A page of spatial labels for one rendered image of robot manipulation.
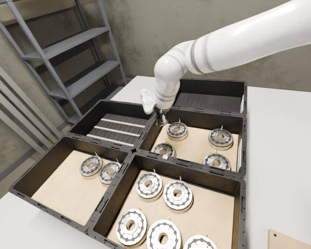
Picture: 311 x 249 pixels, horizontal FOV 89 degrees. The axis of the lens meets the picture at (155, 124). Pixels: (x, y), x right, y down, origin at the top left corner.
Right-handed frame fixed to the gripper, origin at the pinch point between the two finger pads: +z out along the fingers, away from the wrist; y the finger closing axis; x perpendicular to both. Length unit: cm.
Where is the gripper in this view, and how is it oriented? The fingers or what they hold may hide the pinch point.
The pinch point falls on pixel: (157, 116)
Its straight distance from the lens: 68.5
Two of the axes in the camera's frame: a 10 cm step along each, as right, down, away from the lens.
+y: -2.5, -9.1, 3.3
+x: -9.6, 1.9, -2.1
